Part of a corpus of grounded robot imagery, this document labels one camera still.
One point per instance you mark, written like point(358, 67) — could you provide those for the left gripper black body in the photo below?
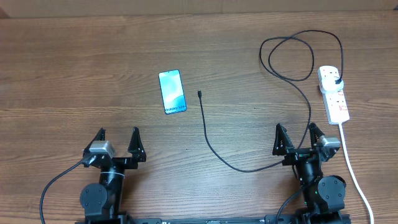
point(117, 162)

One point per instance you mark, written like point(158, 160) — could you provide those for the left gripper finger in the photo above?
point(135, 146)
point(100, 136)

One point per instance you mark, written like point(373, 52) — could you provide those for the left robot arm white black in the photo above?
point(101, 201)

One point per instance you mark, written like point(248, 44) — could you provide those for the white charger plug adapter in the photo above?
point(331, 85)

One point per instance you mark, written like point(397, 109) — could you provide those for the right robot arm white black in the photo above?
point(323, 195)

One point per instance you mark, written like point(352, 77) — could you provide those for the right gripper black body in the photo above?
point(295, 156)

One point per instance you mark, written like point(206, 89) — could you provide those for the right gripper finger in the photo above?
point(282, 144)
point(315, 136)

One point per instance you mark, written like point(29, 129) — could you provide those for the blue Galaxy smartphone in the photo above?
point(172, 92)

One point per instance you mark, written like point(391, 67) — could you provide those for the white power strip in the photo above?
point(335, 103)

